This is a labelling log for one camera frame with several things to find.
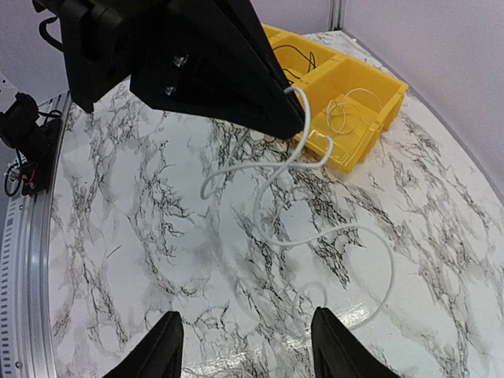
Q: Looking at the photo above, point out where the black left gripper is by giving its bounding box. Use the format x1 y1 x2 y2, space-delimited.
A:
33 1 168 113

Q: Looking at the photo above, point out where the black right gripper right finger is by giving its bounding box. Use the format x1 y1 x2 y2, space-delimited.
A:
311 307 398 378

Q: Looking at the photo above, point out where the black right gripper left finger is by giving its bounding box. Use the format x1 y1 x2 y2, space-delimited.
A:
104 311 183 378

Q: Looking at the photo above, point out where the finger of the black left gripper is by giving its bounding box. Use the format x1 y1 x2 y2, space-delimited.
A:
165 1 294 102
129 39 305 138

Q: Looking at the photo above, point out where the black thin cable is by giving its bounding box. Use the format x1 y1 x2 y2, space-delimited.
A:
273 43 318 80

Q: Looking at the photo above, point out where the yellow three-compartment plastic bin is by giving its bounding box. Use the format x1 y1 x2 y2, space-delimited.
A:
263 25 408 173

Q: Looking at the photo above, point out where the left aluminium corner post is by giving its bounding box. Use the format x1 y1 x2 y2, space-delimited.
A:
328 0 347 31

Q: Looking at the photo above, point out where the aluminium front frame rail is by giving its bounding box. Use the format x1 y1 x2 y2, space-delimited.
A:
0 92 72 378

